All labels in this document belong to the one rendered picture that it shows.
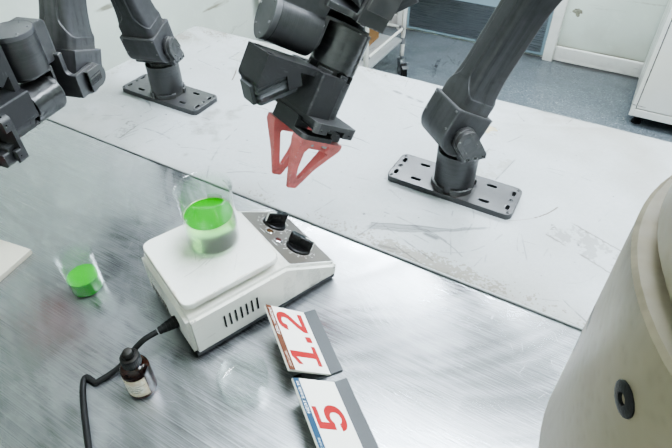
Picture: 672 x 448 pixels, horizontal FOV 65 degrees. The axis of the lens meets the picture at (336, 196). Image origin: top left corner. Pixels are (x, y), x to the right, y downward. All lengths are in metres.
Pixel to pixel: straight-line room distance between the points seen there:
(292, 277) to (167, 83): 0.57
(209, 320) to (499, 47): 0.48
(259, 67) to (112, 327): 0.36
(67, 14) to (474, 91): 0.57
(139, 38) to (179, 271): 0.53
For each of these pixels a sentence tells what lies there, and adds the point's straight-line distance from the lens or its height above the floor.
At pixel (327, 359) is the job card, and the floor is 0.90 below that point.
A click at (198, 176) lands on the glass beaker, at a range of 0.61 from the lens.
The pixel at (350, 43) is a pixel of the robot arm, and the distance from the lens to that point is 0.61.
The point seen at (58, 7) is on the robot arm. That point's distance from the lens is 0.86.
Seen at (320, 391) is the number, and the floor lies 0.92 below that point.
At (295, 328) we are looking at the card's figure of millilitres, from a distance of 0.62.
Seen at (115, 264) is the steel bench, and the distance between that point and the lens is 0.78.
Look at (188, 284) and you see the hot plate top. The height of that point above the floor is 0.99.
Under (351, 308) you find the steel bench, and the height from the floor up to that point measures 0.90.
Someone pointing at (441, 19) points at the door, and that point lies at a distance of 3.60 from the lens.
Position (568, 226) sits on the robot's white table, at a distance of 0.83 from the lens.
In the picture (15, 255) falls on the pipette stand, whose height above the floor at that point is 0.91.
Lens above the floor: 1.42
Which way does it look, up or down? 40 degrees down
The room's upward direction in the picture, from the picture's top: 1 degrees counter-clockwise
